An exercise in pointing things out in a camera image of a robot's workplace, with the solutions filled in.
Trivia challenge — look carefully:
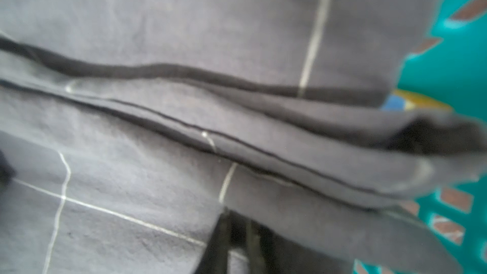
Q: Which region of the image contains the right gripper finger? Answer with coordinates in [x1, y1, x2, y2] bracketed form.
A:
[194, 209, 274, 274]

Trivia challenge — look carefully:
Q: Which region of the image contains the dark grey checked pillowcase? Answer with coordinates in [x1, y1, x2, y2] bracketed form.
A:
[1, 0, 486, 273]

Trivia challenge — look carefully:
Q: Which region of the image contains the pale yellow zigzag pillowcase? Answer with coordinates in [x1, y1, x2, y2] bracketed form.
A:
[381, 90, 453, 111]

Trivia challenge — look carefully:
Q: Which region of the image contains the teal plastic basket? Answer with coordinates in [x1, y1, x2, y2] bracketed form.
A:
[398, 0, 486, 273]

